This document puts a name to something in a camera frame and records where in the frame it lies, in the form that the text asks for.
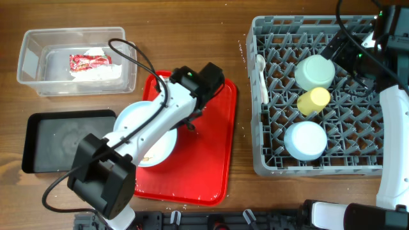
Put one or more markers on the white plastic fork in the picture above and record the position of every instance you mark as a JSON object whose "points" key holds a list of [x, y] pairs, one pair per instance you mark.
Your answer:
{"points": [[264, 92]]}

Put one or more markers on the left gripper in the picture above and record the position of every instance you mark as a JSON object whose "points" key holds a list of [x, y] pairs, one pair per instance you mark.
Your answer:
{"points": [[189, 119]]}

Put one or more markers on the black tray bin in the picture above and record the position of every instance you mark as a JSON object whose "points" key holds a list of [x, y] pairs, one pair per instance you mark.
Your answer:
{"points": [[52, 138]]}

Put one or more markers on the red snack wrapper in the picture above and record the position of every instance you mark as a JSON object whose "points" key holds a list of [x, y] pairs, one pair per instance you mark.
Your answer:
{"points": [[79, 63]]}

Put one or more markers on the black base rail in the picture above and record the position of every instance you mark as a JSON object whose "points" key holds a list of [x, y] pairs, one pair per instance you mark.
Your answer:
{"points": [[272, 220]]}

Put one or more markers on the yellow cup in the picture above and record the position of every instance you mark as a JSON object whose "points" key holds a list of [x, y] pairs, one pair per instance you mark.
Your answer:
{"points": [[314, 100]]}

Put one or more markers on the light blue bowl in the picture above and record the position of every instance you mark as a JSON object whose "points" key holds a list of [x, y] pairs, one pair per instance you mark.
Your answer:
{"points": [[305, 141]]}

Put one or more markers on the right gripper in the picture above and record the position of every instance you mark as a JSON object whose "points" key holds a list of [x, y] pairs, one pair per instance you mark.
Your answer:
{"points": [[340, 43]]}

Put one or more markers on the white plastic spoon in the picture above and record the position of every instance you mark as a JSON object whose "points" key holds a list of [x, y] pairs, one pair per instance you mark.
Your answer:
{"points": [[260, 61]]}

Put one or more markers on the clear plastic bin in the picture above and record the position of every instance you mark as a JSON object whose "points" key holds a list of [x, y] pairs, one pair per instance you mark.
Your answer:
{"points": [[44, 61]]}

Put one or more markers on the red serving tray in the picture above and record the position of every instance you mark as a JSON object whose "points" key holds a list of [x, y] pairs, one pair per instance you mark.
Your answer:
{"points": [[197, 170]]}

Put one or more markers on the white napkin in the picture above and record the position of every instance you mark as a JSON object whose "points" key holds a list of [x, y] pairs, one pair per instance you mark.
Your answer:
{"points": [[101, 73]]}

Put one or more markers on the green bowl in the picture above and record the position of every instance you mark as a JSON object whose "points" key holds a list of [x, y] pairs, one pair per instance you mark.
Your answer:
{"points": [[314, 71]]}

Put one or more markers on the grey dishwasher rack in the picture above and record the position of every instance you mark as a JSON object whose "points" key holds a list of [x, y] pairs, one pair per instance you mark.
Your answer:
{"points": [[352, 120]]}

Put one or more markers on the light blue plate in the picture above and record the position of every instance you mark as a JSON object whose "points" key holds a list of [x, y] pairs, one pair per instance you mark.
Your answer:
{"points": [[162, 148]]}

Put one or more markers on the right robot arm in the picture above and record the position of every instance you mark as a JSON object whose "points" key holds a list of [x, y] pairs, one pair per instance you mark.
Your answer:
{"points": [[387, 63]]}

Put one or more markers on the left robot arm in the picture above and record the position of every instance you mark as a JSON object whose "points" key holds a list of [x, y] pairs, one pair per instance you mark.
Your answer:
{"points": [[104, 170]]}

